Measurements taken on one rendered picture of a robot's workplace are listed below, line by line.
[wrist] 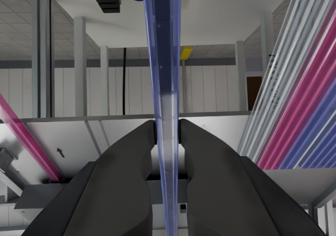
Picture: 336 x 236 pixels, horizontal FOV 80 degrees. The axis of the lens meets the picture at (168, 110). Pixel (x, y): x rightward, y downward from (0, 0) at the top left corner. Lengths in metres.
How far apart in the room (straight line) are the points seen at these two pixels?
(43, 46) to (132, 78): 2.70
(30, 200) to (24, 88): 3.37
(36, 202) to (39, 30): 0.44
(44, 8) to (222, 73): 3.05
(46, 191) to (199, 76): 3.09
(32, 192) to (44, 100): 0.25
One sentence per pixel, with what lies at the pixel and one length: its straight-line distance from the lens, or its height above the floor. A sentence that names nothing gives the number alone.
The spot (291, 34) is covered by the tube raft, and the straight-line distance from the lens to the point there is 0.25.
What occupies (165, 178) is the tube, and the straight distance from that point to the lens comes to 0.17.
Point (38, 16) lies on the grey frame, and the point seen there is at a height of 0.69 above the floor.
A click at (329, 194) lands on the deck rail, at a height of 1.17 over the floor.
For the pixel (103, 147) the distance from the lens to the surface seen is 0.36.
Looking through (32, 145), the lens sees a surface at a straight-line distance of 0.38.
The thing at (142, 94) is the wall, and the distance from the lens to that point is 3.24.
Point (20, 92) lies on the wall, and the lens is 3.82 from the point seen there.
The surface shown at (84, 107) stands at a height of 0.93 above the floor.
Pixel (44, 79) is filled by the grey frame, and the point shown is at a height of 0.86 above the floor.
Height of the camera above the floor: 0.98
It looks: 3 degrees down
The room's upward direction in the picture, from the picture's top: 178 degrees clockwise
